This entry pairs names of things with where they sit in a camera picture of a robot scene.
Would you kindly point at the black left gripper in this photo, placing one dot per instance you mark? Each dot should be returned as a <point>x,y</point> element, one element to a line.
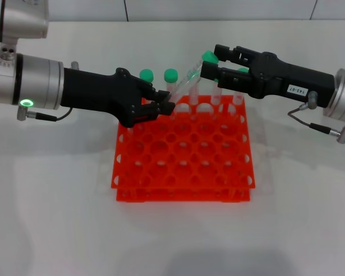
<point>103,92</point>

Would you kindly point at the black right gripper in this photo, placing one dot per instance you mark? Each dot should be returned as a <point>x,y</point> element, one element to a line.
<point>299,82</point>

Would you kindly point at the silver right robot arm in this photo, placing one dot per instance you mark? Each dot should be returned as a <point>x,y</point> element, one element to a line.
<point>343,95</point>

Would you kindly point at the orange test tube rack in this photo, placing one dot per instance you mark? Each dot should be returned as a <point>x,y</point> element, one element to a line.
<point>184,161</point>

